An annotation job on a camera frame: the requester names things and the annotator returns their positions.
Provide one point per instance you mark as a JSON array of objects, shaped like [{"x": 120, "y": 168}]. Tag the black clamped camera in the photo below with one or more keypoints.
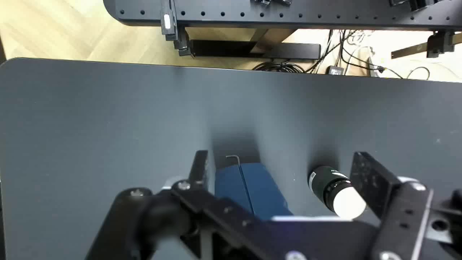
[{"x": 168, "y": 24}]

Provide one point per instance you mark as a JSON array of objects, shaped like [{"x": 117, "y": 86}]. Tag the blue plastic tool case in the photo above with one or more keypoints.
[{"x": 254, "y": 193}]

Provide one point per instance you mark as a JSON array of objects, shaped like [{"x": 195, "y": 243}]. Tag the dark bottle with black cap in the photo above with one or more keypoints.
[{"x": 337, "y": 190}]

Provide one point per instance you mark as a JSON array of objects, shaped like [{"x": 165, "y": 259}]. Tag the black clamp with bar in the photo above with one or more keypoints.
[{"x": 441, "y": 44}]

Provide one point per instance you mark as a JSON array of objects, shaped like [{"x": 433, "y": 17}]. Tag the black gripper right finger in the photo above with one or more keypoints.
[{"x": 405, "y": 217}]

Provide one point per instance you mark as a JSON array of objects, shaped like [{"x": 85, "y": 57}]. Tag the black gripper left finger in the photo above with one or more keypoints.
[{"x": 145, "y": 217}]

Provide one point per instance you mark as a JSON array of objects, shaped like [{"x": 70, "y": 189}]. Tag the black perforated metal frame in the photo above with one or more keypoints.
[{"x": 289, "y": 15}]

